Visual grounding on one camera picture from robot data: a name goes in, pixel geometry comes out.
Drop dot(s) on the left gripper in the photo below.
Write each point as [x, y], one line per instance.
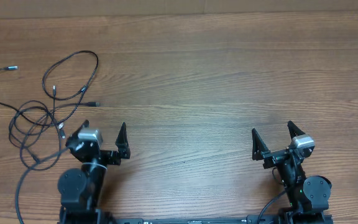
[114, 157]

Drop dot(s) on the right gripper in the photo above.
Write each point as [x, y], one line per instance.
[260, 152]

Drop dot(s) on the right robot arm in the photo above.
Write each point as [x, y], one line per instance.
[308, 196]

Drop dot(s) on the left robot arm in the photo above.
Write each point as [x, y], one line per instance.
[80, 189]

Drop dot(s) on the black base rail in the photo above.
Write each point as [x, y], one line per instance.
[191, 221]

